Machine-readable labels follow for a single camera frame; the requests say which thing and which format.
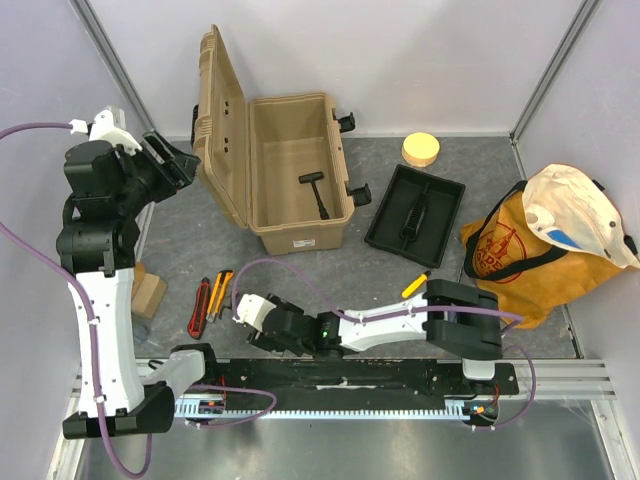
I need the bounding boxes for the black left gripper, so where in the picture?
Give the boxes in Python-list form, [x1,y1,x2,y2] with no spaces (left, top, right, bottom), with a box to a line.
[114,129,201,216]

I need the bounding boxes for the yellow black utility knife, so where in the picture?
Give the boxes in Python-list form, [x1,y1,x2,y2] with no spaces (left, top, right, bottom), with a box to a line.
[206,269,234,322]

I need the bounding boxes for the tan plastic tool box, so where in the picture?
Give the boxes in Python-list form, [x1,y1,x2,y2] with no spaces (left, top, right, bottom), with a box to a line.
[192,26,371,256]

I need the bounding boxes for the black rubber mallet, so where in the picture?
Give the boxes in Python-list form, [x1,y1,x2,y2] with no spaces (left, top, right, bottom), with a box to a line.
[298,171,330,220]

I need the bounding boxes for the yellow handle screwdriver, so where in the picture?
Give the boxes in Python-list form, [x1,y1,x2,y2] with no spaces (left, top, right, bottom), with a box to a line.
[401,270,431,299]

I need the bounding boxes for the black tool tray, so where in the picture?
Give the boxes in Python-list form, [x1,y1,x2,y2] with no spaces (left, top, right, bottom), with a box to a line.
[364,165,466,268]

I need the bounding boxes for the small steel claw hammer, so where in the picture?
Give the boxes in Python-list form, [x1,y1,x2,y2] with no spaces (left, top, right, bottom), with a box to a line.
[220,290,239,316]

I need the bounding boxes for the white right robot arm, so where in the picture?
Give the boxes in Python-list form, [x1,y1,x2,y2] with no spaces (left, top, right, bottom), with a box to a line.
[236,280,503,394]

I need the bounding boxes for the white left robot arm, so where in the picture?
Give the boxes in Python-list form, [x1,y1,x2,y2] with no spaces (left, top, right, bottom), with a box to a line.
[56,131,220,439]

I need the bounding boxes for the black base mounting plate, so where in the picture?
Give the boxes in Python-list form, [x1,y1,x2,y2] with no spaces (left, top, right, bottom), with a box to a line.
[201,359,519,409]

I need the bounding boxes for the red black utility knife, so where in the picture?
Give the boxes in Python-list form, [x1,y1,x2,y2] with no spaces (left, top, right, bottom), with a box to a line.
[187,277,211,340]

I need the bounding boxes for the brown cardboard box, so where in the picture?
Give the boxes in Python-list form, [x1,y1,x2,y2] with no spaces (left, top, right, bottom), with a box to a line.
[131,262,167,319]

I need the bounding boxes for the silver drink can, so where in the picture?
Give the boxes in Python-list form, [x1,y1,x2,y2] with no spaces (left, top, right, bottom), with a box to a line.
[132,321,150,345]

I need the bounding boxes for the orange cloth bag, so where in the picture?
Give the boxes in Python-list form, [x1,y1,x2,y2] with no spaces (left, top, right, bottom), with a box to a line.
[460,180,624,329]

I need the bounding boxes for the right aluminium corner profile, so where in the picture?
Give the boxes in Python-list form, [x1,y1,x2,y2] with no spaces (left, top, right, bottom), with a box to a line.
[509,0,603,141]

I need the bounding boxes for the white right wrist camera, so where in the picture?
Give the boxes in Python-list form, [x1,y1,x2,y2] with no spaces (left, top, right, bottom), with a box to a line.
[233,294,276,332]

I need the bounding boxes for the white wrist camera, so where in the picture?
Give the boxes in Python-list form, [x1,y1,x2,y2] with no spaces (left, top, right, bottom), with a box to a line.
[233,294,276,332]
[69,106,142,154]

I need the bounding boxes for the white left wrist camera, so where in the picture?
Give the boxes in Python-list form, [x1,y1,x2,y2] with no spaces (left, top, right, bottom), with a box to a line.
[69,106,142,154]

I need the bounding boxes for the aluminium corner frame profile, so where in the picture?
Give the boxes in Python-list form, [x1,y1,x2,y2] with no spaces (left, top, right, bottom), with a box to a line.
[70,0,156,131]

